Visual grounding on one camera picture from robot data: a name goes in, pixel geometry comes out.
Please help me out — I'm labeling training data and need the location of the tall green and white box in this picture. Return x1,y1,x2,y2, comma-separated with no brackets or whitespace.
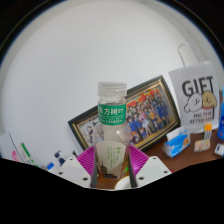
9,133,40,168

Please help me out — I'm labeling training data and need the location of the blue detergent bottle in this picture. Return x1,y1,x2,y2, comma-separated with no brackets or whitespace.
216,87,224,141

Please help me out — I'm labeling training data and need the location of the blue tissue pack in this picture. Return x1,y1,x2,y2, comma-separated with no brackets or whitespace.
162,125,192,158

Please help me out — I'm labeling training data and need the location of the framed group picture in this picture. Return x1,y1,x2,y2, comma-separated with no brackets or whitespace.
68,75,181,152

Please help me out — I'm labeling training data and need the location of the dark blue pump bottle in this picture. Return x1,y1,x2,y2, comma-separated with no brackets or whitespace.
54,150,67,167

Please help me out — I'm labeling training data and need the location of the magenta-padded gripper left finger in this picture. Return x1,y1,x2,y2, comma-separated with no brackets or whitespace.
54,145,98,189

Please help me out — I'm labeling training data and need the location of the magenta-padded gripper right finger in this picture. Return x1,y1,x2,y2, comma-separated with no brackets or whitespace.
128,144,173,188

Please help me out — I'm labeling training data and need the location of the white paper gift bag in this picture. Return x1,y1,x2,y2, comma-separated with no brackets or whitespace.
168,42,223,134

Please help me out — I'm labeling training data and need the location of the clear plastic drink bottle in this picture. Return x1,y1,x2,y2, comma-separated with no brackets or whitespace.
92,81,133,181

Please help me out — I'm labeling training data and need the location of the tall pink box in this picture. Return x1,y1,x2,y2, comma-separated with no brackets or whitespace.
11,150,22,163

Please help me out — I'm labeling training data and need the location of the small puzzle cube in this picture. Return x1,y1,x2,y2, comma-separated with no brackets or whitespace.
203,123,213,140

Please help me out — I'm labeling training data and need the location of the small floral pouch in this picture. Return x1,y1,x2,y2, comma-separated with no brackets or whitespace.
193,138,212,154

